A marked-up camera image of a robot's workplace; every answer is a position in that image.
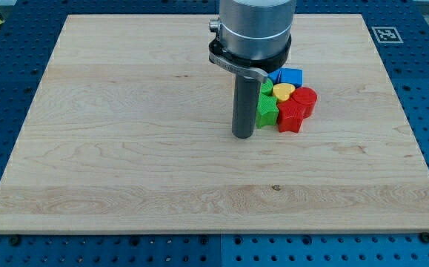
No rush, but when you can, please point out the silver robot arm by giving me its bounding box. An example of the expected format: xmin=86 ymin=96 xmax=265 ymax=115
xmin=209 ymin=0 xmax=296 ymax=83

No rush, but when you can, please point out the green star block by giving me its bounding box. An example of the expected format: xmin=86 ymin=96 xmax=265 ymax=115
xmin=256 ymin=93 xmax=279 ymax=128

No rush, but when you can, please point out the red star block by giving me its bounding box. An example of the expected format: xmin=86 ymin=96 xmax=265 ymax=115
xmin=277 ymin=99 xmax=306 ymax=133

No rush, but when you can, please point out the red circle block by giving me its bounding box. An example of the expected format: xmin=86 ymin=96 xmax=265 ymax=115
xmin=291 ymin=87 xmax=318 ymax=119

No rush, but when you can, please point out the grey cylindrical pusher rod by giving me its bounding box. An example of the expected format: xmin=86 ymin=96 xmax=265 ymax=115
xmin=232 ymin=75 xmax=261 ymax=139

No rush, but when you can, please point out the green round block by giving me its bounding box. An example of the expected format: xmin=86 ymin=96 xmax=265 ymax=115
xmin=260 ymin=78 xmax=273 ymax=96

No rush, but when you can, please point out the yellow heart block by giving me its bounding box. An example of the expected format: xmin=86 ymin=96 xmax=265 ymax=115
xmin=272 ymin=83 xmax=296 ymax=103

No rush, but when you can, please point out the blue small block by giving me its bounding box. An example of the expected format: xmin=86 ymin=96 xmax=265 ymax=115
xmin=268 ymin=69 xmax=282 ymax=85

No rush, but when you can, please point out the light wooden board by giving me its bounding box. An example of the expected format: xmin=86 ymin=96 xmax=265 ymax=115
xmin=0 ymin=14 xmax=429 ymax=234

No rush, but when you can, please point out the blue cube block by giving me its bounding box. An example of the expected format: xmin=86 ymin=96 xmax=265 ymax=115
xmin=279 ymin=67 xmax=303 ymax=88

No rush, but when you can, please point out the white fiducial marker tag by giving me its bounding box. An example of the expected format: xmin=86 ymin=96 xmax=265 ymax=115
xmin=372 ymin=26 xmax=403 ymax=44

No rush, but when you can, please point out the black bolt front left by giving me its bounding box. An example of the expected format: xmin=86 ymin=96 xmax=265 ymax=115
xmin=8 ymin=235 xmax=21 ymax=246

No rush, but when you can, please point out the black bolt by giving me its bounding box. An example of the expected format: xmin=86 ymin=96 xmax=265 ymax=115
xmin=8 ymin=235 xmax=21 ymax=246
xmin=419 ymin=232 xmax=429 ymax=244

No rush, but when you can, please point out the black bolt front right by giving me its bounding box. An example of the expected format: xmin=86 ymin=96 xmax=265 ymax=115
xmin=419 ymin=232 xmax=429 ymax=244

